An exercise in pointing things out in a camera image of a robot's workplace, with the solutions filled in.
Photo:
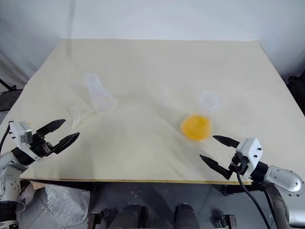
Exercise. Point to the dark rounded shape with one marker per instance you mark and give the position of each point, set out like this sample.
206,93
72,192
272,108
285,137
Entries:
133,217
187,215

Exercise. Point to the metal floor bracket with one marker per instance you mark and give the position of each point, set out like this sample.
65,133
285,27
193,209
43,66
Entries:
225,220
100,218

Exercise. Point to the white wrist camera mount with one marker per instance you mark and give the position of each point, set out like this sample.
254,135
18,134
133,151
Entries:
251,150
16,130

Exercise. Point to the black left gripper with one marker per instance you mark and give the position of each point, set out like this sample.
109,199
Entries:
41,146

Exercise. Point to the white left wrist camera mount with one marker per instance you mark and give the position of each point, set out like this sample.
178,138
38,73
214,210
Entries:
16,130

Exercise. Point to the small clear funnel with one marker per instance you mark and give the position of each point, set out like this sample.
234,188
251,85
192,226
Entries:
75,114

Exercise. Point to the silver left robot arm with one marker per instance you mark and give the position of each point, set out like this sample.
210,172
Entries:
8,162

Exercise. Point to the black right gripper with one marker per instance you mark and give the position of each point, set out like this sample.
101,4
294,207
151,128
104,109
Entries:
241,164

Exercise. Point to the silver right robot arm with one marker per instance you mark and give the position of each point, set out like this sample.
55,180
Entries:
283,179

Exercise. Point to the clear flask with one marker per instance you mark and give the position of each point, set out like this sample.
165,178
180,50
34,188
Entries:
98,95

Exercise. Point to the clear crumpled plastic bag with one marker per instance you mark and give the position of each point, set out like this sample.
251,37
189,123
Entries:
66,205

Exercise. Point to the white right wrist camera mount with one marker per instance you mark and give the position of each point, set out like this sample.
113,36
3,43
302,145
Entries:
251,150

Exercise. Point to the flask with orange liquid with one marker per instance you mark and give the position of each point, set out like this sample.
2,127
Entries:
196,126

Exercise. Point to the black stand frame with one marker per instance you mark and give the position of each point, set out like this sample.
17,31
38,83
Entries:
8,94

